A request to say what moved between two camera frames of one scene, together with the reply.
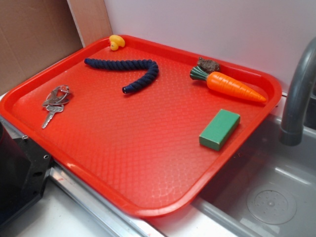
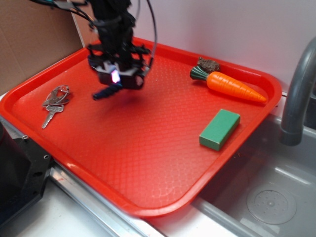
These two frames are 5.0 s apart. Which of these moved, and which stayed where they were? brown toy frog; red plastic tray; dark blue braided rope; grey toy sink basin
Moved: dark blue braided rope
Stayed: brown toy frog; red plastic tray; grey toy sink basin
